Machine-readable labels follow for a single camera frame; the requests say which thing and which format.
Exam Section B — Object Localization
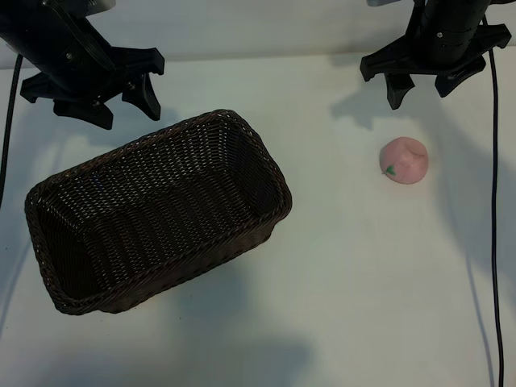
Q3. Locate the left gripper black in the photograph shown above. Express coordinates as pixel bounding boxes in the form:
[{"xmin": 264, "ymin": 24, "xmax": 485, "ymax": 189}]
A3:
[{"xmin": 0, "ymin": 0, "xmax": 164, "ymax": 131}]

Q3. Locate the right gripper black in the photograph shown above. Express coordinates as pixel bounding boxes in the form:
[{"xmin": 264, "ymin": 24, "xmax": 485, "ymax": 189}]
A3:
[{"xmin": 360, "ymin": 0, "xmax": 512, "ymax": 110}]

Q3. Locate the pink toy peach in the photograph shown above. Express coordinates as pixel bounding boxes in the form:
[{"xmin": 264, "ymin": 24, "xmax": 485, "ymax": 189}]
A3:
[{"xmin": 378, "ymin": 136, "xmax": 430, "ymax": 186}]

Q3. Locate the dark brown wicker basket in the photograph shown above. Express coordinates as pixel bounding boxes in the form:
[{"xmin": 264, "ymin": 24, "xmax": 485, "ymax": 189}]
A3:
[{"xmin": 24, "ymin": 108, "xmax": 293, "ymax": 316}]

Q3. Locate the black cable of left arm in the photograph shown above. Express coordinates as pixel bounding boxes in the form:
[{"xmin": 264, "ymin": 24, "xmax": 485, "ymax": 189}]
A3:
[{"xmin": 0, "ymin": 54, "xmax": 23, "ymax": 206}]

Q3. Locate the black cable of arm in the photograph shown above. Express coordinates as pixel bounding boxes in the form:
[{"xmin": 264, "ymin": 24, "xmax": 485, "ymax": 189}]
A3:
[
  {"xmin": 0, "ymin": 54, "xmax": 23, "ymax": 206},
  {"xmin": 481, "ymin": 15, "xmax": 506, "ymax": 387}
]

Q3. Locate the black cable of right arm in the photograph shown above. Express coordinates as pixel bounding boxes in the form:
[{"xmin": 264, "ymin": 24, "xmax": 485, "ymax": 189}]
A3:
[{"xmin": 481, "ymin": 15, "xmax": 506, "ymax": 387}]

